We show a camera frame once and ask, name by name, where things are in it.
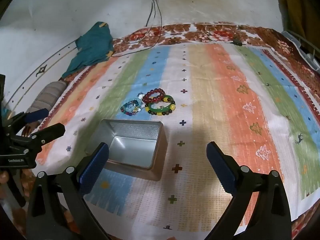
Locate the yellow curtain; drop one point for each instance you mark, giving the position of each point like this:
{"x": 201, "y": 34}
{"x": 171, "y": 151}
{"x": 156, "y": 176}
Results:
{"x": 295, "y": 5}

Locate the striped rolled pillow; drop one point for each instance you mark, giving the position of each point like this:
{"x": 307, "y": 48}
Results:
{"x": 48, "y": 95}

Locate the black charger plug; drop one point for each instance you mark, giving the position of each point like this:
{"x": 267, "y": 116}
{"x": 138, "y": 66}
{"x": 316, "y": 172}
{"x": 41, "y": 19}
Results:
{"x": 237, "y": 42}

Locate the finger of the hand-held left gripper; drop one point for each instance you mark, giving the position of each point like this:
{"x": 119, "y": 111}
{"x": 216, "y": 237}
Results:
{"x": 50, "y": 131}
{"x": 37, "y": 113}

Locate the colourful striped mat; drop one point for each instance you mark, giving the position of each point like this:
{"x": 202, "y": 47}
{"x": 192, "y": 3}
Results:
{"x": 212, "y": 105}

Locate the teal cloth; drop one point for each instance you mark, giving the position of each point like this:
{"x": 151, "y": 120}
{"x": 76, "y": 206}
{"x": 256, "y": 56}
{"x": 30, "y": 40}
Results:
{"x": 92, "y": 45}

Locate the silver metal tin box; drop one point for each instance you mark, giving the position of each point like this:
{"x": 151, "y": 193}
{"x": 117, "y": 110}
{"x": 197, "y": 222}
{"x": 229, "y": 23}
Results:
{"x": 132, "y": 151}

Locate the green jade bangle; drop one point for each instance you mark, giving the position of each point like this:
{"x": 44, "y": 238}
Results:
{"x": 153, "y": 109}

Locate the small dark scissors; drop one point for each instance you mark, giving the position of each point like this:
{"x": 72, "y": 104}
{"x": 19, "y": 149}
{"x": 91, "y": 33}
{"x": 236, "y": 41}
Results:
{"x": 173, "y": 39}

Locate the person's left hand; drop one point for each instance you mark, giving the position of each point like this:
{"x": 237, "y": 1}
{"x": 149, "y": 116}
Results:
{"x": 3, "y": 177}

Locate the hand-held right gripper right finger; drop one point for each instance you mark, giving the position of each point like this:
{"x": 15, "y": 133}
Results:
{"x": 222, "y": 167}

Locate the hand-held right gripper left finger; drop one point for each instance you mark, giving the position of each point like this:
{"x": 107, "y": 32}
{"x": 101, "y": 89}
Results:
{"x": 93, "y": 170}

